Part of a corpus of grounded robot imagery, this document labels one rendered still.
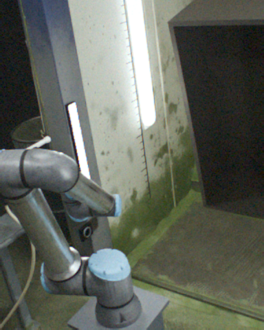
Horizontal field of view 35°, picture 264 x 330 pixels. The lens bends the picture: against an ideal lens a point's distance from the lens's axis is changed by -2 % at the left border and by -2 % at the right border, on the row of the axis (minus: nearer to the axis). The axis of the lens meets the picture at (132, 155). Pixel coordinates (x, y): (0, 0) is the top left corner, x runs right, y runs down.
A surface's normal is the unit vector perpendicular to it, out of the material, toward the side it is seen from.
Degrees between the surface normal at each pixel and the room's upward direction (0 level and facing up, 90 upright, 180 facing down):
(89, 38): 90
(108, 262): 5
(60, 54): 90
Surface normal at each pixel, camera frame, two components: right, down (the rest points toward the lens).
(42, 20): -0.55, 0.41
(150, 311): -0.13, -0.90
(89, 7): 0.82, 0.13
